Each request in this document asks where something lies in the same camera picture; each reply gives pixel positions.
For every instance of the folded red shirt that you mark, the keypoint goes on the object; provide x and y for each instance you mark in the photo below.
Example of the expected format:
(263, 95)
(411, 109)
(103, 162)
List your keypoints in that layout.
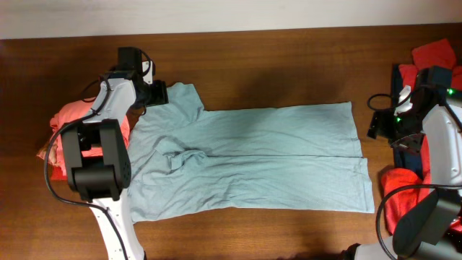
(57, 174)

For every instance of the navy blue garment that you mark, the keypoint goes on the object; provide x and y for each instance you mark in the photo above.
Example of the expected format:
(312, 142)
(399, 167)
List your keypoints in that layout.
(404, 159)

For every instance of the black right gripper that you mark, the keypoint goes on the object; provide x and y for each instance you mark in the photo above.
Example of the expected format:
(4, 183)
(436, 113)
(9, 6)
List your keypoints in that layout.
(379, 124)

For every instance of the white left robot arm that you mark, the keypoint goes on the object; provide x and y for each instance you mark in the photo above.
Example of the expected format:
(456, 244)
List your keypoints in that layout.
(97, 163)

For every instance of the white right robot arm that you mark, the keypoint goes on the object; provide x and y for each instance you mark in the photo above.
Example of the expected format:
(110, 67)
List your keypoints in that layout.
(431, 114)

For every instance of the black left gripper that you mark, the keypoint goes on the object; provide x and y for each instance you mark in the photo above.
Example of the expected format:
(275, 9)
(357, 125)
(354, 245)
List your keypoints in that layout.
(159, 94)

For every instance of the orange-red crumpled garment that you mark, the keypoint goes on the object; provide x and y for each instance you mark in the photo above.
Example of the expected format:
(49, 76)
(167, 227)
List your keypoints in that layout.
(402, 202)

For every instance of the light grey-blue t-shirt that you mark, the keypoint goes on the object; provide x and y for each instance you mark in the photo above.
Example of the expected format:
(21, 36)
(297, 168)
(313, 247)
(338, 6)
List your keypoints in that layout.
(185, 159)

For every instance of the red printed t-shirt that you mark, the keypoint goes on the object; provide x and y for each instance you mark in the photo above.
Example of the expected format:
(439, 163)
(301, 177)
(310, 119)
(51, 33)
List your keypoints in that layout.
(439, 53)

